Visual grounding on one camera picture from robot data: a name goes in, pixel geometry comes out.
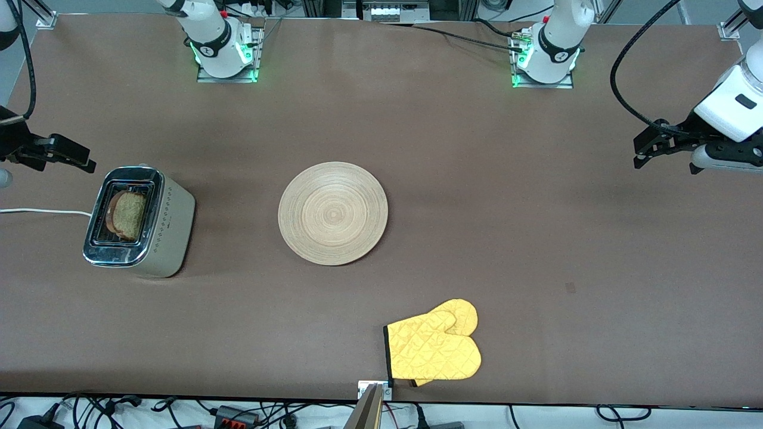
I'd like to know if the slice of bread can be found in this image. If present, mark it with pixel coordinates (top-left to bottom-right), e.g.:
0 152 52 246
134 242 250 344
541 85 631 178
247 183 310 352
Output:
106 189 148 242

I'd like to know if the round wooden plate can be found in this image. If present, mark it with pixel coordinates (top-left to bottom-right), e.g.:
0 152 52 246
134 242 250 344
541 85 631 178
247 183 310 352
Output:
278 161 389 266

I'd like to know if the silver and beige toaster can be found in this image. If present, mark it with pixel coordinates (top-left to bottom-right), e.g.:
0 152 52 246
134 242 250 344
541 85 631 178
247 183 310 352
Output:
82 166 196 279

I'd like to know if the yellow quilted oven mitt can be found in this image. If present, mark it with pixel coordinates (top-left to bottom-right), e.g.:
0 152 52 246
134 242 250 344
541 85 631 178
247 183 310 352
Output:
384 310 482 382
411 299 479 388

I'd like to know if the black power adapter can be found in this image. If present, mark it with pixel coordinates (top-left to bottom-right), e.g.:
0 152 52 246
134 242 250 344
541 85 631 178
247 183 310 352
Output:
17 411 65 429

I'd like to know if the white power strip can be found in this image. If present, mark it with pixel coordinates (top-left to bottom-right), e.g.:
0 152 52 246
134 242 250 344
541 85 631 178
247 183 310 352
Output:
356 0 431 22

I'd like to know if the black adapter with orange plugs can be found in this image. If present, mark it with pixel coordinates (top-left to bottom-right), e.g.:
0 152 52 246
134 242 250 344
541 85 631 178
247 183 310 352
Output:
213 405 262 429

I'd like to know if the white toaster power cable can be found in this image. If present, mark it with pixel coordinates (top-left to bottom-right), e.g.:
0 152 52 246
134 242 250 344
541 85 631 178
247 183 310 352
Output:
0 208 94 217

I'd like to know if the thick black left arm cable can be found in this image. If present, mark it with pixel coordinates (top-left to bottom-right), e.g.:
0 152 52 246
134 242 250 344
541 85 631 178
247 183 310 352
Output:
609 0 684 135

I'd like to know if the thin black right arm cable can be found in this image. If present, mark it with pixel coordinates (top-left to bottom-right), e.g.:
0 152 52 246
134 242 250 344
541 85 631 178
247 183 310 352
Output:
5 0 38 120

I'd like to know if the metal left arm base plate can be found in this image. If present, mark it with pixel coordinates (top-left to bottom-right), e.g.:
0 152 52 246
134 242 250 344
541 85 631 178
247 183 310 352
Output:
510 29 575 89

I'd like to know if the aluminium frame profile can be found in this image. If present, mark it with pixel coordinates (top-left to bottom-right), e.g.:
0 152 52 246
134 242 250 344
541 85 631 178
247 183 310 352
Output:
718 0 756 41
23 0 58 30

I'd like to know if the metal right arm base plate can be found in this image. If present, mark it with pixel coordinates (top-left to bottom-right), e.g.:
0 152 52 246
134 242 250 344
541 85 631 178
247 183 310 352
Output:
196 25 264 83

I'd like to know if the black cable to arm base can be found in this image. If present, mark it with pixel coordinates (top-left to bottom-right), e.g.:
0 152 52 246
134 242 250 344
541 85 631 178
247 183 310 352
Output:
410 23 526 52

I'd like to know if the black looped floor cable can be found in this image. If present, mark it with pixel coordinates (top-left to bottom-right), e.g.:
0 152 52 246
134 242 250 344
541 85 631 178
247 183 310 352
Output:
596 405 652 422

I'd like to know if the front camera mount bracket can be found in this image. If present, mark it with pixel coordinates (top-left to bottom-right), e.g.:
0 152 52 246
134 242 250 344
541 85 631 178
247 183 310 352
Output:
342 380 393 429

